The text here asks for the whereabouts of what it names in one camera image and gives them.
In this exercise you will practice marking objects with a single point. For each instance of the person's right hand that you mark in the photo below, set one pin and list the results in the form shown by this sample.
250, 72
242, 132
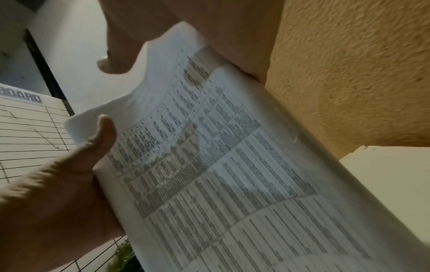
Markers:
215, 24

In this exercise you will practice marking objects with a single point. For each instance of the person's left hand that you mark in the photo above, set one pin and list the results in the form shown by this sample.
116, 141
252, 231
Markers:
50, 207

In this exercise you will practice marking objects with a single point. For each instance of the printed paper sheet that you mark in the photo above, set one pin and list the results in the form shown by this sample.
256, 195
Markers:
242, 164

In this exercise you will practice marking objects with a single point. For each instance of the white lined board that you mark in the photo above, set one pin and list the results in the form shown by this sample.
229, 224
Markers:
27, 127

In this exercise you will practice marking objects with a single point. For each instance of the green plant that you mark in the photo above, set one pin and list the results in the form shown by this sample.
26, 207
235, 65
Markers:
125, 255

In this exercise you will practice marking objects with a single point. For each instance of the black frame strip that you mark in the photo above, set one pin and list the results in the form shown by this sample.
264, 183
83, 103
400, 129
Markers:
47, 69

